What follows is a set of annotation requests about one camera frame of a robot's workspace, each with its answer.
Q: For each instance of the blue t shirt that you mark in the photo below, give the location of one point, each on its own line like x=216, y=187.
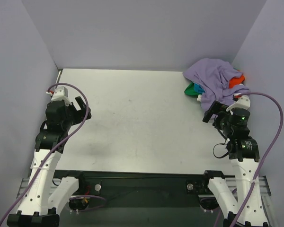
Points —
x=198, y=89

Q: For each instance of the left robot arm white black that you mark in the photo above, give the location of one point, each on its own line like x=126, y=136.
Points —
x=36, y=207

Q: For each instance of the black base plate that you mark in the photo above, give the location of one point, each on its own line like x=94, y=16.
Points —
x=140, y=190

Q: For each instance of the white t shirt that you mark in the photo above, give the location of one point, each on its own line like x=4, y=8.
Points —
x=200, y=98

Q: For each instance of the purple t shirt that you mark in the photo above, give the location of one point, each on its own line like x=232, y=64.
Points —
x=214, y=76

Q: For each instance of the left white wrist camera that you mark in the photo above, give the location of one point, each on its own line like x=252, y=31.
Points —
x=60, y=94

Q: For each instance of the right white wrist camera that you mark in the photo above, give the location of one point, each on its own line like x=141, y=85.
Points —
x=241, y=101

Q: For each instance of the green t shirt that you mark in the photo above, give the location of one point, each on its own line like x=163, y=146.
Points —
x=190, y=90

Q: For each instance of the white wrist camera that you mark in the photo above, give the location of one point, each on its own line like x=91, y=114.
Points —
x=60, y=94
x=241, y=101

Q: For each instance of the orange t shirt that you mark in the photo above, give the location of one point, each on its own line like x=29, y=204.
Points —
x=236, y=81

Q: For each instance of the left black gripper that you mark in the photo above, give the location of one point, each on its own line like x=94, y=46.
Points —
x=76, y=114

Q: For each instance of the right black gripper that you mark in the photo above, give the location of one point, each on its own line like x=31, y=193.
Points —
x=216, y=113

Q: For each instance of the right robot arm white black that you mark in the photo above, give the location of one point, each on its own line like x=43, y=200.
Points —
x=244, y=208

